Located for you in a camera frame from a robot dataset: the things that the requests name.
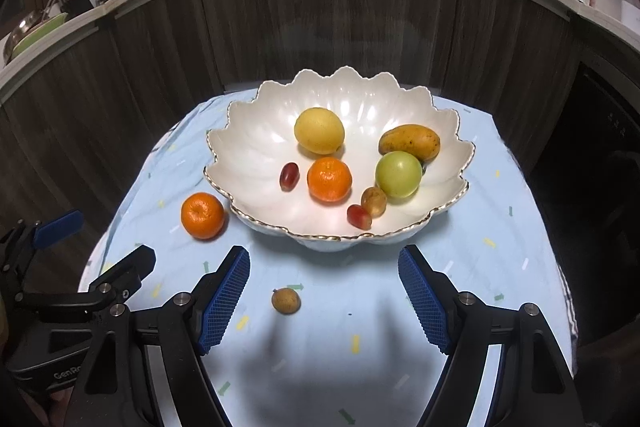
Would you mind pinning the light blue patterned tablecloth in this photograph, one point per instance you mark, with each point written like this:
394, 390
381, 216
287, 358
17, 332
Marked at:
350, 307

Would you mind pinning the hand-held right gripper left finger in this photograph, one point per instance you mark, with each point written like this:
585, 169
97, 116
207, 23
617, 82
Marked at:
225, 302

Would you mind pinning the dark wood kitchen cabinet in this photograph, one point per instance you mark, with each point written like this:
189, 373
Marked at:
325, 22

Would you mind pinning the white scalloped ceramic bowl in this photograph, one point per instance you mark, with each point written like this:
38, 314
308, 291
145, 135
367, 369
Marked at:
260, 142

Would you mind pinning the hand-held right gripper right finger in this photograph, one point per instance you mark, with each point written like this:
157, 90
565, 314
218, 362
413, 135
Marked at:
425, 302

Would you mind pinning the green apple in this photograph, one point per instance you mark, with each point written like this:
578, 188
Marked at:
398, 174

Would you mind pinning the metal mixing bowl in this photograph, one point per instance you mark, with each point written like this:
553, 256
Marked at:
20, 32

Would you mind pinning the orange tangerine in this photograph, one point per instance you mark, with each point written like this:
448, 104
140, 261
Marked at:
329, 179
202, 215

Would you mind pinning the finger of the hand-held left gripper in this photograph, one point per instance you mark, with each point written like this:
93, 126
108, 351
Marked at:
127, 269
57, 227

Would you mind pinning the yellow lemon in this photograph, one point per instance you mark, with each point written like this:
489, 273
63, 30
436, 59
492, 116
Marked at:
319, 130

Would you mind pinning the black built-in dishwasher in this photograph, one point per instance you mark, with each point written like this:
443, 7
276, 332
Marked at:
600, 147

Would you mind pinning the small brown longan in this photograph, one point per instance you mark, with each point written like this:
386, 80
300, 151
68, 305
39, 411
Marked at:
374, 201
282, 300

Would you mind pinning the green plastic basin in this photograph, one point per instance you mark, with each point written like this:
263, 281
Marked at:
40, 29

